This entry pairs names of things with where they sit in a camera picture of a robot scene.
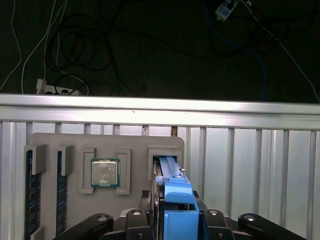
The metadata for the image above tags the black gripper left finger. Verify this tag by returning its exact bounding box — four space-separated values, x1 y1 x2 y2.
53 209 153 240

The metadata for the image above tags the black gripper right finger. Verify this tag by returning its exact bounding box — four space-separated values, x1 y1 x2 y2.
199 209 310 240

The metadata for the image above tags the hard disk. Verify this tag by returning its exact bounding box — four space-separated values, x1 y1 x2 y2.
151 154 208 240

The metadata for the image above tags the silver CPU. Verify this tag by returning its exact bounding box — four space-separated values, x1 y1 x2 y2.
90 157 121 188

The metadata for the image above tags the blue RAM stick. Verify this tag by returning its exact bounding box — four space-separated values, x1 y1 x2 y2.
56 149 70 232
26 149 42 237

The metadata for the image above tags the grey parts rack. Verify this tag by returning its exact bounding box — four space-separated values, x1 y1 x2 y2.
23 132 186 240

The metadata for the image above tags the white power strip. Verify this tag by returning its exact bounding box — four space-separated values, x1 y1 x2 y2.
36 78 82 96

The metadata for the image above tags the white blue adapter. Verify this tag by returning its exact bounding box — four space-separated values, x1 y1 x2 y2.
215 0 240 23

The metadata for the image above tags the blue floor cable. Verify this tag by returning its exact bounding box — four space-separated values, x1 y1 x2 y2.
202 0 268 101

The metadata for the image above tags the thin white floor cable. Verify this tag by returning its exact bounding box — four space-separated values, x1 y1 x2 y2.
0 0 23 92
21 0 69 94
246 0 320 104

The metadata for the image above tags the coiled black floor cable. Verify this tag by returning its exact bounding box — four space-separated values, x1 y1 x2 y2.
44 9 151 96

